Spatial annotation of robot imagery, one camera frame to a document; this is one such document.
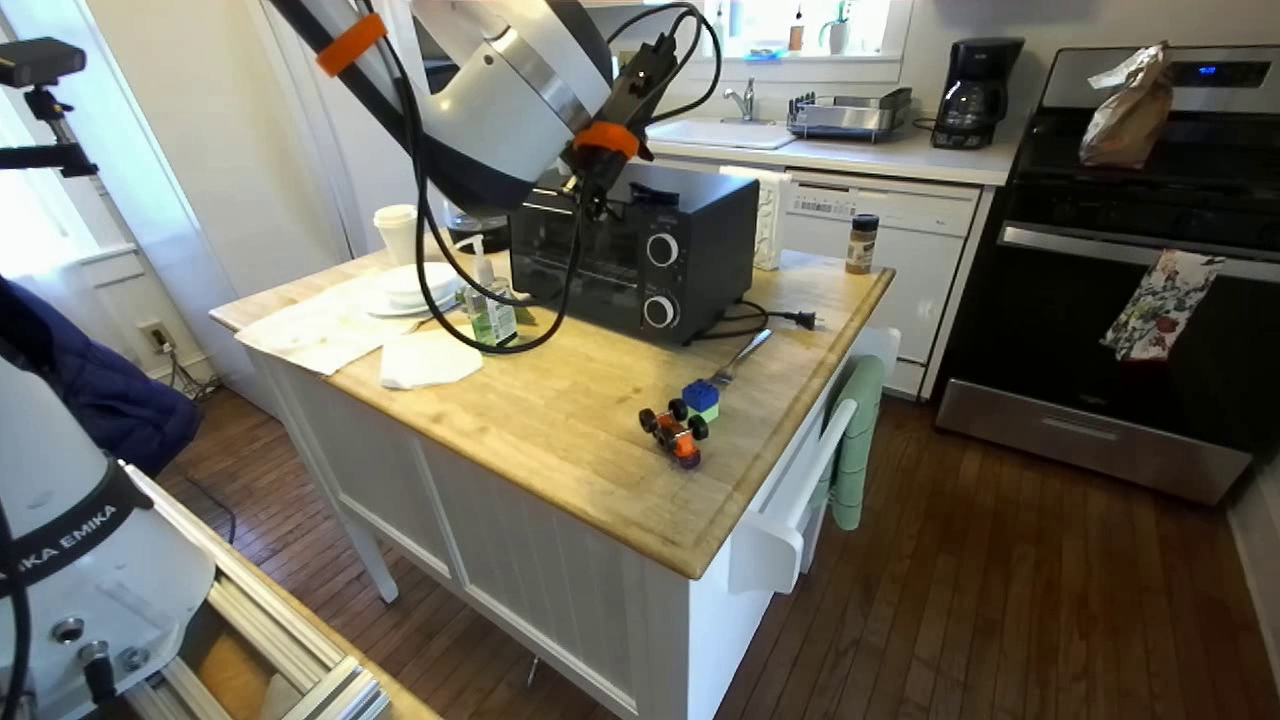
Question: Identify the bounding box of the white lidded paper cup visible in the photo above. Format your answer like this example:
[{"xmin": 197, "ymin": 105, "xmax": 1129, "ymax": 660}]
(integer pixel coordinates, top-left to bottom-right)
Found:
[{"xmin": 371, "ymin": 202, "xmax": 426, "ymax": 273}]

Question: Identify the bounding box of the aluminium frame rail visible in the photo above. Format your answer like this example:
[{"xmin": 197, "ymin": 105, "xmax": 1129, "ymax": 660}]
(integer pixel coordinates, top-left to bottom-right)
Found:
[{"xmin": 124, "ymin": 465, "xmax": 445, "ymax": 720}]

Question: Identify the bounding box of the white kitchen sink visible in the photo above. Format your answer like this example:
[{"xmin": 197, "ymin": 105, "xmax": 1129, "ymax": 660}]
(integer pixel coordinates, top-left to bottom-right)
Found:
[{"xmin": 648, "ymin": 115, "xmax": 801, "ymax": 156}]

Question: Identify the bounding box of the black camera on tripod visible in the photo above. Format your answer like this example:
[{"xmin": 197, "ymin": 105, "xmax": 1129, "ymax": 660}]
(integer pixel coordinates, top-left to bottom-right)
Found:
[{"xmin": 0, "ymin": 35, "xmax": 104, "ymax": 186}]

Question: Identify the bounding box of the green hanging towel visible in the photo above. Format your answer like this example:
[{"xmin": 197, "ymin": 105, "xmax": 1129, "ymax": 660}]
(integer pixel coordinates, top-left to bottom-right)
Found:
[{"xmin": 826, "ymin": 353, "xmax": 894, "ymax": 536}]

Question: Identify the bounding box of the metal spatula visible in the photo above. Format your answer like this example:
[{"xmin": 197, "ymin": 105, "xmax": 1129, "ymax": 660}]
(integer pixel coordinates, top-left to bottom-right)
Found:
[{"xmin": 704, "ymin": 324, "xmax": 777, "ymax": 392}]

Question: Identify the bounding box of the spice jar with black lid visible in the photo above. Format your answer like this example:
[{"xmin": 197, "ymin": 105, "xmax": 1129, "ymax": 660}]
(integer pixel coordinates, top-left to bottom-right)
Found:
[{"xmin": 845, "ymin": 208, "xmax": 883, "ymax": 279}]

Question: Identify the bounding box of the grey dish rack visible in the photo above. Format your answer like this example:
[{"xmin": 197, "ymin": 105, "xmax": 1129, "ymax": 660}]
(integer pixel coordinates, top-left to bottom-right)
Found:
[{"xmin": 785, "ymin": 84, "xmax": 918, "ymax": 147}]

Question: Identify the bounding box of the chrome faucet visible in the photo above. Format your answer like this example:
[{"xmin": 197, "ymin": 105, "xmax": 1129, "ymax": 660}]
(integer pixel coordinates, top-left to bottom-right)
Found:
[{"xmin": 719, "ymin": 75, "xmax": 767, "ymax": 128}]

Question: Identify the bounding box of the black oven power cord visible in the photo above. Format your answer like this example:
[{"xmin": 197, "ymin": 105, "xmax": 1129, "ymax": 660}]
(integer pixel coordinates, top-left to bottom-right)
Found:
[{"xmin": 694, "ymin": 298, "xmax": 820, "ymax": 345}]

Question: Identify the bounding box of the black coffee maker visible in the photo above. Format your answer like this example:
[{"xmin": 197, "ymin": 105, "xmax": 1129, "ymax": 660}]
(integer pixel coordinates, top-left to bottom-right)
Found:
[{"xmin": 928, "ymin": 35, "xmax": 1028, "ymax": 154}]

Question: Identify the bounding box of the floral dish towel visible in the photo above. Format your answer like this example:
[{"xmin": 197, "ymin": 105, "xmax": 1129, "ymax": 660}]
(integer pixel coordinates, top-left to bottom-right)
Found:
[{"xmin": 1102, "ymin": 247, "xmax": 1224, "ymax": 369}]

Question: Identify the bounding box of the orange black toy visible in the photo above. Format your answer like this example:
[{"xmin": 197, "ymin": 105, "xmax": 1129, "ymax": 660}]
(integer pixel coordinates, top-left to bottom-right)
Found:
[{"xmin": 636, "ymin": 398, "xmax": 714, "ymax": 473}]

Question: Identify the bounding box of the white folded napkin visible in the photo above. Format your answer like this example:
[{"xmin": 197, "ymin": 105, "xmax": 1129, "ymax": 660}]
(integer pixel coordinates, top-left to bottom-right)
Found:
[{"xmin": 377, "ymin": 324, "xmax": 487, "ymax": 392}]

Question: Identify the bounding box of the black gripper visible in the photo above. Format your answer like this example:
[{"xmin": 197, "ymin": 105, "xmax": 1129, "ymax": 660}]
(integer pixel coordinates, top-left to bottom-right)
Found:
[{"xmin": 555, "ymin": 135, "xmax": 636, "ymax": 218}]

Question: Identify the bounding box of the kitchen window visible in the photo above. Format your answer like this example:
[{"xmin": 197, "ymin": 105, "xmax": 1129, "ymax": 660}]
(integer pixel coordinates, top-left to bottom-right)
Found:
[{"xmin": 694, "ymin": 0, "xmax": 924, "ymax": 68}]

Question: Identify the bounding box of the blue green small toy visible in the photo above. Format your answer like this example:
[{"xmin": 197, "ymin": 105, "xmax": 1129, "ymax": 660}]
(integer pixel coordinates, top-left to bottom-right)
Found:
[{"xmin": 675, "ymin": 377, "xmax": 730, "ymax": 429}]

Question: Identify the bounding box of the green spray bottle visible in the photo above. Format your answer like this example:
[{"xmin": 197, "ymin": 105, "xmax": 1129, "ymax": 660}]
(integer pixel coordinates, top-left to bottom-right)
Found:
[{"xmin": 818, "ymin": 0, "xmax": 856, "ymax": 61}]

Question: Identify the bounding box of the blue jacket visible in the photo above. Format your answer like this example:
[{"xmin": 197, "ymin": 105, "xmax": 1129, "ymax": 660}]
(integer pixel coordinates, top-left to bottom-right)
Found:
[{"xmin": 0, "ymin": 273, "xmax": 209, "ymax": 482}]

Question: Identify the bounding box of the white dishwasher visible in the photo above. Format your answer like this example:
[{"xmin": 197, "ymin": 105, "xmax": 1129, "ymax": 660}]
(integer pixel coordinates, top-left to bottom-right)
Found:
[{"xmin": 718, "ymin": 163, "xmax": 995, "ymax": 401}]

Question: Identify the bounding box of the white wooden-top kitchen island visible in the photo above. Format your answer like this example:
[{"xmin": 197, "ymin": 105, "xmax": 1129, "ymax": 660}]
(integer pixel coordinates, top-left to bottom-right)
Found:
[{"xmin": 209, "ymin": 245, "xmax": 901, "ymax": 720}]

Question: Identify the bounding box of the large white cloth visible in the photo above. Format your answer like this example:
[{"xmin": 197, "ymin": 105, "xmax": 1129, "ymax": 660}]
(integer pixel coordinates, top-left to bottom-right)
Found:
[{"xmin": 235, "ymin": 273, "xmax": 406, "ymax": 379}]

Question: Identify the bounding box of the black steel kitchen stove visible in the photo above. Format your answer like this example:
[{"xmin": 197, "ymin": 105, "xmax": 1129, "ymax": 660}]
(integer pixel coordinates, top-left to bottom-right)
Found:
[{"xmin": 931, "ymin": 43, "xmax": 1280, "ymax": 512}]

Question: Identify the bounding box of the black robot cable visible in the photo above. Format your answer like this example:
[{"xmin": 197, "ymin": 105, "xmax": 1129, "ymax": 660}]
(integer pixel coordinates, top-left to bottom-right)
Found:
[{"xmin": 356, "ymin": 0, "xmax": 733, "ymax": 359}]

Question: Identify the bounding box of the black toaster oven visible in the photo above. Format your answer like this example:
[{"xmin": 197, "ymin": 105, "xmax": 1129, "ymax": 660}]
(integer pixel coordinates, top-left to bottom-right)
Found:
[{"xmin": 509, "ymin": 162, "xmax": 760, "ymax": 353}]

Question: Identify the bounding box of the brown bread bag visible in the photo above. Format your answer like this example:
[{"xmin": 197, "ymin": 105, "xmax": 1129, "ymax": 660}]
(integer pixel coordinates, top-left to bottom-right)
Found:
[{"xmin": 1078, "ymin": 40, "xmax": 1175, "ymax": 173}]

